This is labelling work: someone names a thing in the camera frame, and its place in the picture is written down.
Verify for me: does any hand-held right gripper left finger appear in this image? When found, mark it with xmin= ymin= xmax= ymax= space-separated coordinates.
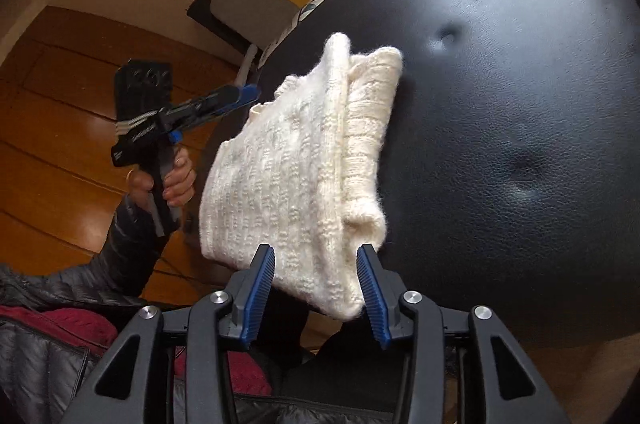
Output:
xmin=60 ymin=244 xmax=277 ymax=424

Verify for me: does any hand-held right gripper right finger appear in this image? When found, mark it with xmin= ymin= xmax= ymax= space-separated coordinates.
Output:
xmin=356 ymin=244 xmax=571 ymax=424

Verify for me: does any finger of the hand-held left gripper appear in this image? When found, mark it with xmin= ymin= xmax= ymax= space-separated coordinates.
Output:
xmin=165 ymin=85 xmax=261 ymax=130

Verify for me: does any cream knit sweater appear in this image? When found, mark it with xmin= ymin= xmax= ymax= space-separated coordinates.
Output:
xmin=199 ymin=32 xmax=405 ymax=322

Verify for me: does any person's left forearm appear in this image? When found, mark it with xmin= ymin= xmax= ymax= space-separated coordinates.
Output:
xmin=0 ymin=191 xmax=173 ymax=310

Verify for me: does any person's left hand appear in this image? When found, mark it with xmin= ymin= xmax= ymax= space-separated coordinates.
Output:
xmin=127 ymin=147 xmax=196 ymax=210

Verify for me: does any geometric patterned pillow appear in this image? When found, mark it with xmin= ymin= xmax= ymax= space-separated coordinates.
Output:
xmin=287 ymin=0 xmax=333 ymax=30

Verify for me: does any person's maroon sweater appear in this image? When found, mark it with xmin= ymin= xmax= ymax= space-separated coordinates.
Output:
xmin=0 ymin=304 xmax=273 ymax=405

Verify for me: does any person's black puffer jacket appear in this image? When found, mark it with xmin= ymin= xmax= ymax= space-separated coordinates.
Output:
xmin=0 ymin=261 xmax=401 ymax=424

